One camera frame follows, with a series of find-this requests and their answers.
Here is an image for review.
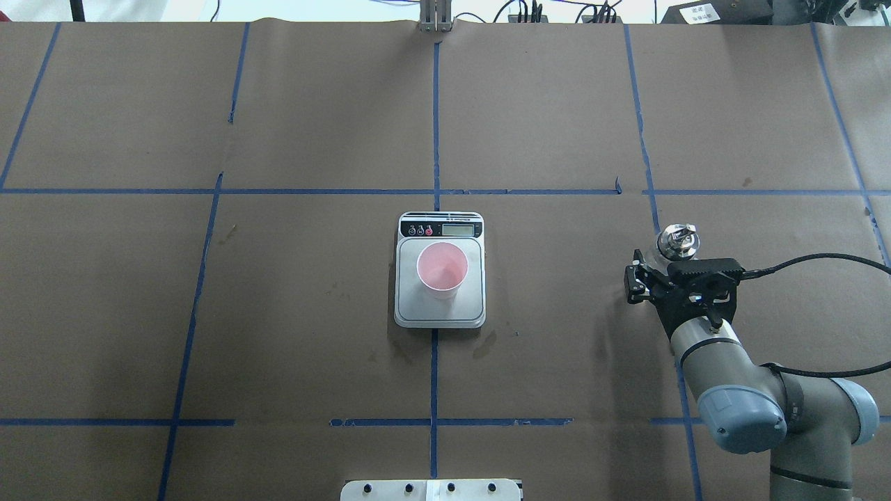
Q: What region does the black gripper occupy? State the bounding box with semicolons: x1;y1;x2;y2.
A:
624;248;739;340

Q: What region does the glass sauce bottle metal cap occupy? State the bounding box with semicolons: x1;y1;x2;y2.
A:
652;224;700;267

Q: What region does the pink plastic cup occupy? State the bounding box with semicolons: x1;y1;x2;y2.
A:
415;241;470;299

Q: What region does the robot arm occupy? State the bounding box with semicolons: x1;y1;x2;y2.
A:
624;248;889;500

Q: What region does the digital kitchen scale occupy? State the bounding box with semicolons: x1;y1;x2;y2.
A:
393;212;487;329

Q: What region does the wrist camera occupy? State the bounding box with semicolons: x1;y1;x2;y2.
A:
666;257;746;288

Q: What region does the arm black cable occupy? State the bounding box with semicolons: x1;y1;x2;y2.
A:
739;253;891;379

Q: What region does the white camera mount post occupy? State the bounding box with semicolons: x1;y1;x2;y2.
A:
340;478;524;500

